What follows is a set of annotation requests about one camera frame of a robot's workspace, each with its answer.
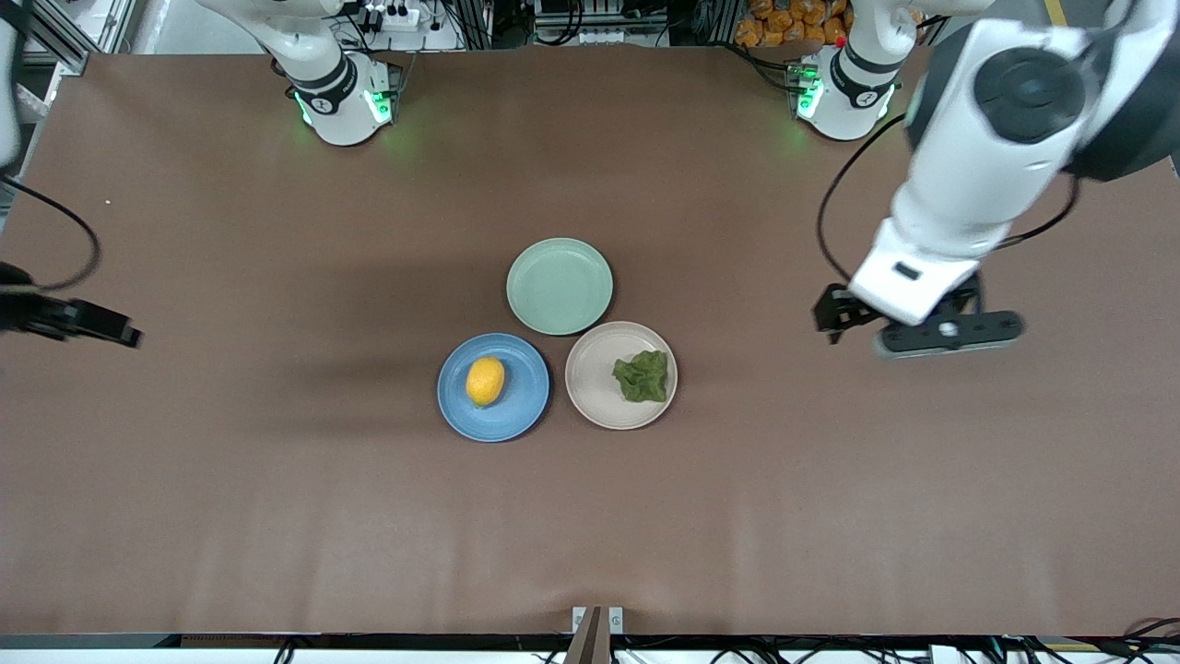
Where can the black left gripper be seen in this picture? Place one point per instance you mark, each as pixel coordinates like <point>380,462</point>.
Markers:
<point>841,306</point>

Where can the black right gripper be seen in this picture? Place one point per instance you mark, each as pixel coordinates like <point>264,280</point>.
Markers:
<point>37,312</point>

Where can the green lettuce leaf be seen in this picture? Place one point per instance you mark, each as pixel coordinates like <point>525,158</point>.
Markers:
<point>643,376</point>

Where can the yellow lemon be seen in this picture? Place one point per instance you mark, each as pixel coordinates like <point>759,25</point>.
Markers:
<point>485,381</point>

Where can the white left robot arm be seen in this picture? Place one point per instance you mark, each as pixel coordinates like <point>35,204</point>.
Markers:
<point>977,138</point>

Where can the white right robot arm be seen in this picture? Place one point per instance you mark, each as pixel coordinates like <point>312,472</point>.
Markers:
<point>336,88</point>

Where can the beige round plate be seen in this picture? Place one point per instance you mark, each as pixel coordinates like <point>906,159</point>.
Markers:
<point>595,378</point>

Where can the green round plate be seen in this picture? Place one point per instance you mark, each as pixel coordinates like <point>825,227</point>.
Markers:
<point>560,286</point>

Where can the bag of oranges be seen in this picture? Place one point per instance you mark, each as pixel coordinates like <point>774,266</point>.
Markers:
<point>793,23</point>

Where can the blue round plate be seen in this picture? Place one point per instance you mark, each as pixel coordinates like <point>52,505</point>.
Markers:
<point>516,406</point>

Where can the white power strip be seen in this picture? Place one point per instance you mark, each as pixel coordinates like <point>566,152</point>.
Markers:
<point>392,16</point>

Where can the aluminium frame profile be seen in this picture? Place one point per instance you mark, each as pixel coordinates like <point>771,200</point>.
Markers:
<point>66,37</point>

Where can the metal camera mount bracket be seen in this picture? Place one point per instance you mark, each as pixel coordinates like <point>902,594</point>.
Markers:
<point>597,632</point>

